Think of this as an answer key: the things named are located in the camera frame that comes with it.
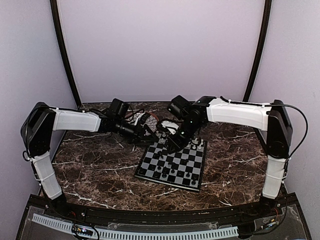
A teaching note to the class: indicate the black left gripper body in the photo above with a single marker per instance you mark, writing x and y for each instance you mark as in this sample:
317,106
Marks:
139,130

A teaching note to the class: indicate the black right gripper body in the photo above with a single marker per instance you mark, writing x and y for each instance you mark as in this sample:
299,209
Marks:
183,139

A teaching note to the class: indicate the black white chess board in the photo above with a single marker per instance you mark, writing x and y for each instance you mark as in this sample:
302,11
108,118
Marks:
183,169

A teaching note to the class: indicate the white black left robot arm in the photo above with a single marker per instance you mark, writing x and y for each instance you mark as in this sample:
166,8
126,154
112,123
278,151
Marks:
44,121

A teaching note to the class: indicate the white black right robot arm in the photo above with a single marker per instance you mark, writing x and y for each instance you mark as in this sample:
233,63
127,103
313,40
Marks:
270,121

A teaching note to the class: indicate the white far knight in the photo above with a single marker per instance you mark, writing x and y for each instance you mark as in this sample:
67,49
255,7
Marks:
195,141

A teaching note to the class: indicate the floral patterned ceramic plate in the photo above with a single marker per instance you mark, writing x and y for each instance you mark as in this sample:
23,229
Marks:
151,121

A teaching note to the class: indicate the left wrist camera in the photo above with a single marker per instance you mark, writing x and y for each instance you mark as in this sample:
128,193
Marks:
118,108

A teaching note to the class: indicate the black front frame rail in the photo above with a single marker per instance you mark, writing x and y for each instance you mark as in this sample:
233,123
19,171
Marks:
234,215

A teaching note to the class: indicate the black right corner frame post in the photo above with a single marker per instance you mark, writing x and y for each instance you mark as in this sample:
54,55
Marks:
259,49

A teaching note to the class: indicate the black corner frame post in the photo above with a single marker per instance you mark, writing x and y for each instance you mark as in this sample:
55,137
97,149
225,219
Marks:
63,51
259,49

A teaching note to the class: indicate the white slotted cable duct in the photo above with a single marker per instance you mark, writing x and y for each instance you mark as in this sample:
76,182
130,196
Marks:
121,231

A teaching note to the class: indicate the black left corner frame post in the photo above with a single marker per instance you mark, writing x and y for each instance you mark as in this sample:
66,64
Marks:
63,51

